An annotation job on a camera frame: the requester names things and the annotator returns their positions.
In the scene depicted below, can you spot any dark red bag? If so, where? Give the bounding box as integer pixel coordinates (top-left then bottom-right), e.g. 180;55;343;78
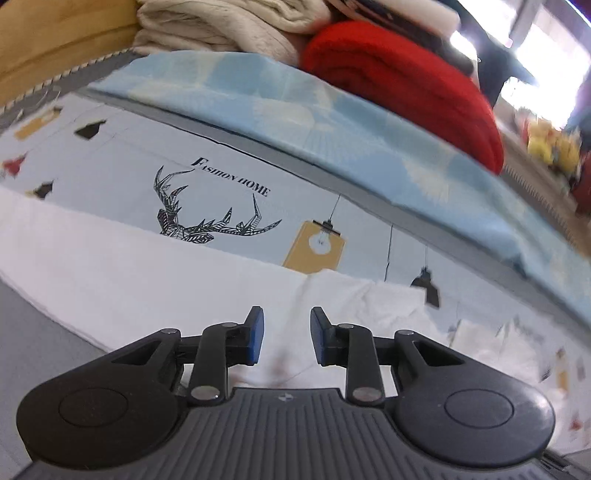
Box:
570;152;591;220

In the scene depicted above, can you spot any cream knitted blanket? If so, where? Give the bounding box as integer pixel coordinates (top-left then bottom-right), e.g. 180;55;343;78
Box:
131;0;334;64

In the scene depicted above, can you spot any white small garment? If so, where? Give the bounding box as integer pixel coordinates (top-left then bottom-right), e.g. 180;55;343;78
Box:
0;186;575;400

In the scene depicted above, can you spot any white folded cloth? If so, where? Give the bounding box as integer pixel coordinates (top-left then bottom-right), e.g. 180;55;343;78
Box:
323;0;462;38

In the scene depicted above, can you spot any red folded blanket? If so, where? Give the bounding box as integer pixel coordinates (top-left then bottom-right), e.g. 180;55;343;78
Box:
299;20;507;176

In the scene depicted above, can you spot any light blue patterned quilt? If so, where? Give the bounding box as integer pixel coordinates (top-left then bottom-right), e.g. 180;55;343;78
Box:
84;51;591;325

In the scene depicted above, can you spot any yellow plush toy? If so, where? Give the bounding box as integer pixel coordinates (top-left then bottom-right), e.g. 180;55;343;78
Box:
554;134;583;174
525;119;557;166

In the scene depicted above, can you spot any printed bed sheet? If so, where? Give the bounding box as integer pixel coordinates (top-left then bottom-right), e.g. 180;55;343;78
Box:
0;52;591;467

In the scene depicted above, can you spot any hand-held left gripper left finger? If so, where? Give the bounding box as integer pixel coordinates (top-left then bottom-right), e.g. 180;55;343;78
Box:
111;305;265;408

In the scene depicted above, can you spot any dark cloth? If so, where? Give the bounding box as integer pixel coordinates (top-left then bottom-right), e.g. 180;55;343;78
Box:
434;28;539;109

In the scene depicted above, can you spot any wooden headboard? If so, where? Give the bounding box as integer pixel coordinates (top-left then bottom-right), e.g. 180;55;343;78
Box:
0;0;143;108

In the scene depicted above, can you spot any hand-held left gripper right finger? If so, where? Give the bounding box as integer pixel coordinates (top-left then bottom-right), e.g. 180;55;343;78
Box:
310;306;465;408

